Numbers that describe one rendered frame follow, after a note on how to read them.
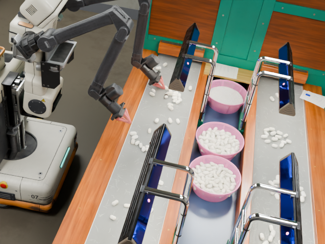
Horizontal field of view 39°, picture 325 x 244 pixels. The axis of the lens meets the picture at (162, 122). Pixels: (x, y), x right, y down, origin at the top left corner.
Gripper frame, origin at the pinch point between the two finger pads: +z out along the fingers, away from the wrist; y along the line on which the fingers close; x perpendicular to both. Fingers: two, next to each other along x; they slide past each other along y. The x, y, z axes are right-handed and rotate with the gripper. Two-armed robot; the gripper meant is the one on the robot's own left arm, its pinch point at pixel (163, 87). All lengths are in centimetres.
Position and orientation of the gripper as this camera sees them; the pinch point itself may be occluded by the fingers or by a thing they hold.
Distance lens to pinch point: 277.9
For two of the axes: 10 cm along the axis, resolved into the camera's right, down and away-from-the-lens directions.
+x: -7.3, 4.2, 5.4
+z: 6.5, 6.7, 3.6
